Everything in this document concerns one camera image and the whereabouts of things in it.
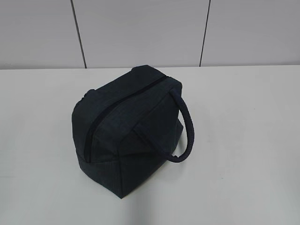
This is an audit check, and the navy insulated lunch bag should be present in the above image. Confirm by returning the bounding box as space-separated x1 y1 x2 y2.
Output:
71 65 195 198

